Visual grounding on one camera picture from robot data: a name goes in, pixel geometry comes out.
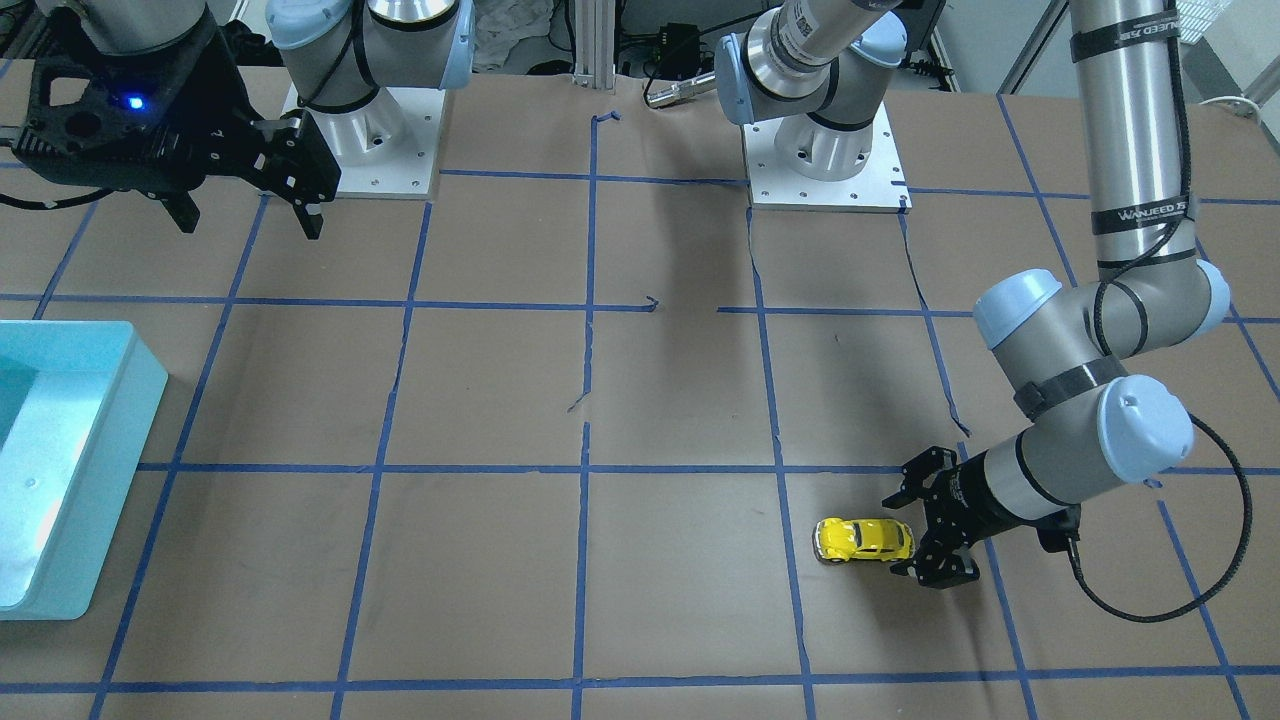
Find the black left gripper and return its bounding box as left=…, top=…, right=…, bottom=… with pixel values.
left=882, top=446, right=1011, bottom=591

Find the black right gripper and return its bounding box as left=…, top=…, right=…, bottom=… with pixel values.
left=20, top=20, right=340, bottom=241

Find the yellow beetle toy car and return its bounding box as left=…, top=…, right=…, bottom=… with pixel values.
left=812, top=518, right=916, bottom=564

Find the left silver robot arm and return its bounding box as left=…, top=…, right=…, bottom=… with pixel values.
left=884, top=1, right=1231, bottom=589

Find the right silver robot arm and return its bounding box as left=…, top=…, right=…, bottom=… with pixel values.
left=3, top=1, right=474, bottom=240

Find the turquoise plastic bin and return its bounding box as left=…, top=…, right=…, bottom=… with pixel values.
left=1, top=320, right=168, bottom=623

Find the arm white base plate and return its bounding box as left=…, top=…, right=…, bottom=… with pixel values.
left=742, top=102, right=913, bottom=214
left=314, top=87, right=451, bottom=200

